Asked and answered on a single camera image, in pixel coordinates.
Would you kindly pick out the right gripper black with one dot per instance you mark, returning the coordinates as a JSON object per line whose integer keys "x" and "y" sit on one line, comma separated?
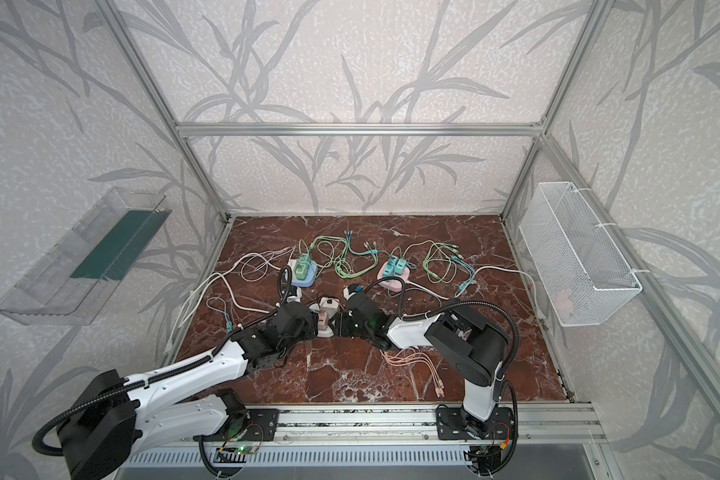
{"x": 348, "y": 308}

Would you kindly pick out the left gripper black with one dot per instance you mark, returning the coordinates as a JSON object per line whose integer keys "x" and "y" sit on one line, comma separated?
{"x": 303, "y": 318}

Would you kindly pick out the white power strip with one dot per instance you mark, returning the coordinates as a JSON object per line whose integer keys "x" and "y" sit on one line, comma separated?
{"x": 328, "y": 334}

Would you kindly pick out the pink plug adapter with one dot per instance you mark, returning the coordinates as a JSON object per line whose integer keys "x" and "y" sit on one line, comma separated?
{"x": 323, "y": 321}

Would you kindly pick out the white charger adapter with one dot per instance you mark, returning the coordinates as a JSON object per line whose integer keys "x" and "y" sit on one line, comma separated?
{"x": 329, "y": 304}

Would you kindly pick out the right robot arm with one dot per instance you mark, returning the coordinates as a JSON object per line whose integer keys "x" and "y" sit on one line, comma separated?
{"x": 478, "y": 339}

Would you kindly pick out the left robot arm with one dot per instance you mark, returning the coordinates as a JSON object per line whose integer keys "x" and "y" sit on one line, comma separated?
{"x": 117, "y": 417}

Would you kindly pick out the pink power strip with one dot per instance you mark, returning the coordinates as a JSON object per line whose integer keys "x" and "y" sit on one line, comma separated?
{"x": 392, "y": 284}

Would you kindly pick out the blue power strip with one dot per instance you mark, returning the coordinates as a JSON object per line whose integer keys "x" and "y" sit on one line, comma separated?
{"x": 310, "y": 280}

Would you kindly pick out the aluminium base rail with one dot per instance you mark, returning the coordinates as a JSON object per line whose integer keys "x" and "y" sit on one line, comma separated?
{"x": 334, "y": 424}

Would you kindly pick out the clear plastic wall bin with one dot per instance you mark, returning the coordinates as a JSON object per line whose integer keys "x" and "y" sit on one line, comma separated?
{"x": 71, "y": 283}

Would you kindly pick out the white wire mesh basket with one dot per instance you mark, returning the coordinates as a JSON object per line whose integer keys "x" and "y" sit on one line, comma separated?
{"x": 585, "y": 275}

